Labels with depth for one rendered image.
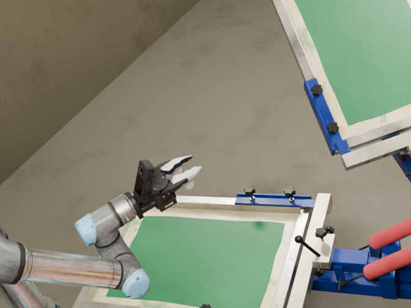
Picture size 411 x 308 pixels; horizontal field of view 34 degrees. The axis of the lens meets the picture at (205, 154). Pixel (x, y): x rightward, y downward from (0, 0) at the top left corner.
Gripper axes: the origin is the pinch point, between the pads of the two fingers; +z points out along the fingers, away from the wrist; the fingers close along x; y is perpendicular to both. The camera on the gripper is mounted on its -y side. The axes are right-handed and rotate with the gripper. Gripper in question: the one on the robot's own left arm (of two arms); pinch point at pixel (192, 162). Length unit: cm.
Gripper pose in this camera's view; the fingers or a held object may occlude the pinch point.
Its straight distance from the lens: 183.1
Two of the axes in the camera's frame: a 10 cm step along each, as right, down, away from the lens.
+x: 5.1, 5.6, -6.6
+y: 2.0, 6.7, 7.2
